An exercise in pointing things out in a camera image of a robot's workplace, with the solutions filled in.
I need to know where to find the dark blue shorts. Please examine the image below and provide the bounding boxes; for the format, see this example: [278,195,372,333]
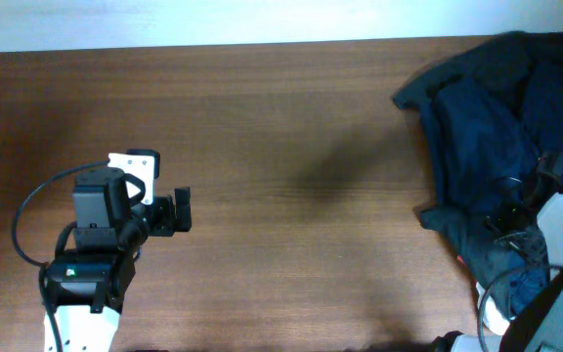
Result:
[419,63,563,316]

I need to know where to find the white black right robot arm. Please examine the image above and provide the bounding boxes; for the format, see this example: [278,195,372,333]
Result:
[420,149,563,351]

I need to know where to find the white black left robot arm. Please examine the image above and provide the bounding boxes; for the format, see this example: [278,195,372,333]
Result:
[39,167,192,351]

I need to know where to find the white red garment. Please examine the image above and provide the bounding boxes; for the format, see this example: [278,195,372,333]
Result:
[456,255,509,336]

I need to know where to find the dark grey t-shirt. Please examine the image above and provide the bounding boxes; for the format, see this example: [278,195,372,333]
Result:
[392,31,563,110]

